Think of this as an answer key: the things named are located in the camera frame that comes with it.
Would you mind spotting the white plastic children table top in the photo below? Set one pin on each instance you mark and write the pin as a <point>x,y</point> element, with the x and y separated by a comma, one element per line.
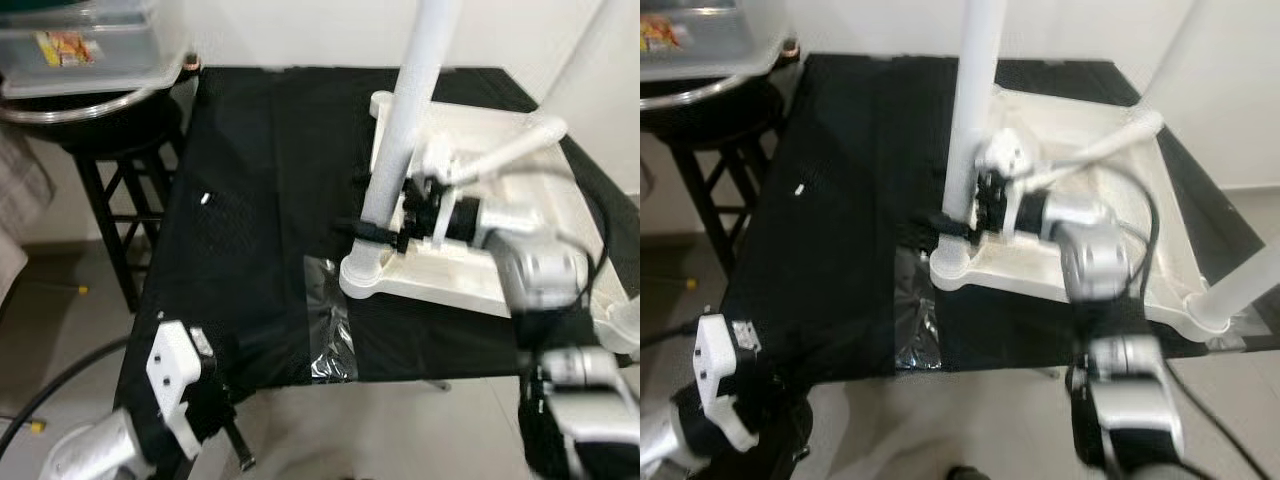
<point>480,270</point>
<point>1180,200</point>

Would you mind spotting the dark grey right robot foot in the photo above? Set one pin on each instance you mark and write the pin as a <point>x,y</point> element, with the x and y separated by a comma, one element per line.
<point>967,473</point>

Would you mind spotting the black stool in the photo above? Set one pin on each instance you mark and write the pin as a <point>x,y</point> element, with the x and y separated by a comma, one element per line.
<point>115,220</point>
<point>720,190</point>

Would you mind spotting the black table cloth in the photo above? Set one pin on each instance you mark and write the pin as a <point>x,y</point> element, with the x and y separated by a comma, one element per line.
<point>820,250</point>
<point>250,250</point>

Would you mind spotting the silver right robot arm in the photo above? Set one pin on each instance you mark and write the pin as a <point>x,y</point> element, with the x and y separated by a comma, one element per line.
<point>545,270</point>
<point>1095,260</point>

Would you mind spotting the white plastic table leg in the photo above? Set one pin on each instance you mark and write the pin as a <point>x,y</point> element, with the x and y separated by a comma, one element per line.
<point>975,100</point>
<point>510,150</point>
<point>410,100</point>
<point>1100,148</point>
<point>580,50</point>
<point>1185,50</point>
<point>1240,285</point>

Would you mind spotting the beige woven mat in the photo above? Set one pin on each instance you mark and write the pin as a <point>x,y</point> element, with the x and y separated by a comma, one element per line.
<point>20,200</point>

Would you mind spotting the translucent plastic storage container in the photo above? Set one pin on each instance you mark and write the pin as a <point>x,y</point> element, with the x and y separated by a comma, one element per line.
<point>90,50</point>
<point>710,40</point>

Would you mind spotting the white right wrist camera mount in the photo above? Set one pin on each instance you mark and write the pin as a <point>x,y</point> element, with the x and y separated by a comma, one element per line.
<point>438,158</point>
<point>1005,155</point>

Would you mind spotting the dark green pot lid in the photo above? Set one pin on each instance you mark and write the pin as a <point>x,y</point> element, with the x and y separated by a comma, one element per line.
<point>40,3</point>

